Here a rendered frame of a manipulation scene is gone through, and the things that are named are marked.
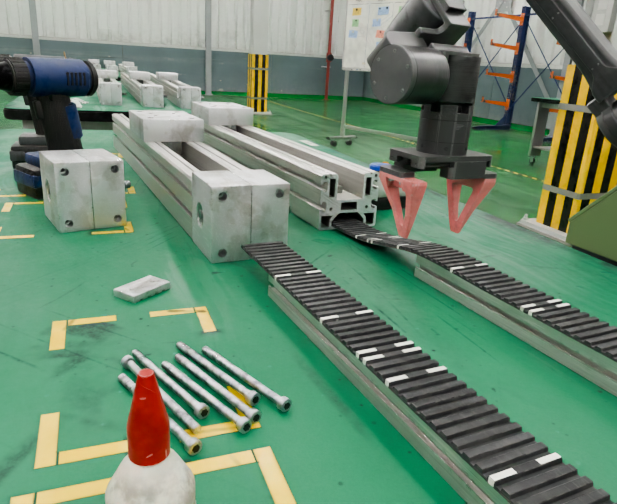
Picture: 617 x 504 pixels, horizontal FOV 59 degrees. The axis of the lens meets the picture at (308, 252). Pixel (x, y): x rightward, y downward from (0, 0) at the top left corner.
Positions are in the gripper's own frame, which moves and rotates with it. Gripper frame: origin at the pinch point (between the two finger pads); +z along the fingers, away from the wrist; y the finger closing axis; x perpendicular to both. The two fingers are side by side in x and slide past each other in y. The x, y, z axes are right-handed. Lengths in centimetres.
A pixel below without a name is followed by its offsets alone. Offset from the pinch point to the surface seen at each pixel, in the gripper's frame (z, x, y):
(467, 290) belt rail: 3.9, 9.7, 2.1
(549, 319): 2.3, 20.3, 2.3
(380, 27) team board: -62, -528, -331
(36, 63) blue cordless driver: -15, -49, 40
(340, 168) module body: -2.0, -26.8, -2.4
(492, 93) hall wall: 18, -847, -828
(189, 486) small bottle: -0.6, 31.3, 37.3
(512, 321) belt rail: 4.6, 16.1, 1.9
